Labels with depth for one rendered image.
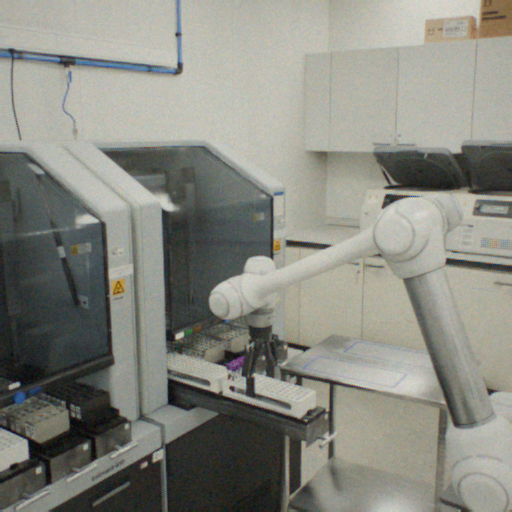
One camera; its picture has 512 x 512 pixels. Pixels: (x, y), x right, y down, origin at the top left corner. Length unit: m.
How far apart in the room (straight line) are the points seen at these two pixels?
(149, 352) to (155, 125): 1.78
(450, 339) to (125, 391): 1.04
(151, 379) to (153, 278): 0.34
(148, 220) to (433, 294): 0.94
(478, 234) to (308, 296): 1.31
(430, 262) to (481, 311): 2.63
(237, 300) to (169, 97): 2.12
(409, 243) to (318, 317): 3.22
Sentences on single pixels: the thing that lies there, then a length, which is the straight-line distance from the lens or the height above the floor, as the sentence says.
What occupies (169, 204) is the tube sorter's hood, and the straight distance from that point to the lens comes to 2.13.
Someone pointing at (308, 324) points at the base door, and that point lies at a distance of 4.70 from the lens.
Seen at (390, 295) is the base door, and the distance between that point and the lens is 4.33.
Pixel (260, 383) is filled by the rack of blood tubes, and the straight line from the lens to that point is 2.06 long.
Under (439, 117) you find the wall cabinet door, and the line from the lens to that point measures 4.40.
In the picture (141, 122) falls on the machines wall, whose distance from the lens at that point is 3.55.
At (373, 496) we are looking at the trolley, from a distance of 2.64.
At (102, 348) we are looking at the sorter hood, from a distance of 1.96.
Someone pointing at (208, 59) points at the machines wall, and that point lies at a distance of 3.98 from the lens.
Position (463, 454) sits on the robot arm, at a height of 0.92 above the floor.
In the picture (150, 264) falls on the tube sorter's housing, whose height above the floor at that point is 1.24.
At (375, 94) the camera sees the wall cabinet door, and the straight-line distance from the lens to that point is 4.58.
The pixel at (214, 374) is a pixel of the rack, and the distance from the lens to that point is 2.15.
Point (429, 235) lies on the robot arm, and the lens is 1.50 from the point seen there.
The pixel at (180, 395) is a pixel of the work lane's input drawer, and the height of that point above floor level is 0.78.
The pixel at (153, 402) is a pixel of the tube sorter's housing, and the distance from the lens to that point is 2.19.
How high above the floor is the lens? 1.66
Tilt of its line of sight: 11 degrees down
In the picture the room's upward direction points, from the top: straight up
